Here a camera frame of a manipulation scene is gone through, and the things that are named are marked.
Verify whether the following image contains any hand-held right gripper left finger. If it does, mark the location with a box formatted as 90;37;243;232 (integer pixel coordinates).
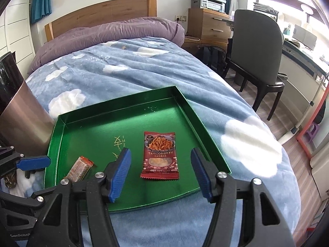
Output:
26;148;132;247

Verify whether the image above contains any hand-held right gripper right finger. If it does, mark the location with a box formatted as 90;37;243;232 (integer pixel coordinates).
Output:
190;148;299;247

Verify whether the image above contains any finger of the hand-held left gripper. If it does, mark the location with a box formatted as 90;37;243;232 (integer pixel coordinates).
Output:
0;146;51;172
0;189;61;211

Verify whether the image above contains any brown snack packet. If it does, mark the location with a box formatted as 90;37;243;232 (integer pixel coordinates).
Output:
4;171;18;188

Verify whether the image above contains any dark red snack packet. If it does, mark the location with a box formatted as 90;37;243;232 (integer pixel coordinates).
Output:
140;131;180;180

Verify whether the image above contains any green tray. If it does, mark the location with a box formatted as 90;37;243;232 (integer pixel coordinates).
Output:
44;86;231;213

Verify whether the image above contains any small pink candy packet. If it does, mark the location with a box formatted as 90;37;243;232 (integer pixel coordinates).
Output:
63;156;95;183

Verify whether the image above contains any bronze and black canister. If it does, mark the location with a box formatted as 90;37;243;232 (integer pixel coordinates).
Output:
0;51;56;157

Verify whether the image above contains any blue cloud print blanket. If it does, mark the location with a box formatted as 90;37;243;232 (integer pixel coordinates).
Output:
0;38;301;247

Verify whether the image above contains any purple stool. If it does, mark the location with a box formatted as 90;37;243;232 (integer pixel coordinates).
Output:
301;122;320;144

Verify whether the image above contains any white cabinet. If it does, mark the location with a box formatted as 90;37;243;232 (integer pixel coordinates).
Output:
310;144;329;201

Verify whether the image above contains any black backpack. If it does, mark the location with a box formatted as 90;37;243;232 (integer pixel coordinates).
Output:
195;45;228;78

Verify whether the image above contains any white wardrobe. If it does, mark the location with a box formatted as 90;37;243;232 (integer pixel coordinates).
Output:
0;0;35;75

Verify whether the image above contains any grey chair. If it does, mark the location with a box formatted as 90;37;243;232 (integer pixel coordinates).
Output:
223;9;288;121

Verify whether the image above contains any wooden drawer cabinet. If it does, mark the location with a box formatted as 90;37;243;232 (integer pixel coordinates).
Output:
181;8;230;53

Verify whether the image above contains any white desk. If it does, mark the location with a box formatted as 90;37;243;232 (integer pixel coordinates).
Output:
281;18;329;144

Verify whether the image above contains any teal curtain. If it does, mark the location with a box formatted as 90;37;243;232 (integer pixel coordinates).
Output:
31;0;53;25

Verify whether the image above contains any wooden headboard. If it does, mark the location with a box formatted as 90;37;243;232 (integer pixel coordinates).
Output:
44;0;157;43

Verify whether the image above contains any silver monitor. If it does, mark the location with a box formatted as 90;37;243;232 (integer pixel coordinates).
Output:
293;24;318;50

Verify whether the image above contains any white printer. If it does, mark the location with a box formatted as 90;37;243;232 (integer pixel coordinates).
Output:
190;0;228;13

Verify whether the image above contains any stack of papers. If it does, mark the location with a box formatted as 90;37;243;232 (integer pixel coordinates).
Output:
253;2;279;21

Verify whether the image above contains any white desk lamp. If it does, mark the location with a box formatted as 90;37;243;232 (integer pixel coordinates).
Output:
299;2;314;39

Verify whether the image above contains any coral metal frame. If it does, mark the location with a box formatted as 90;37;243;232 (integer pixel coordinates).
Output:
297;82;329;160

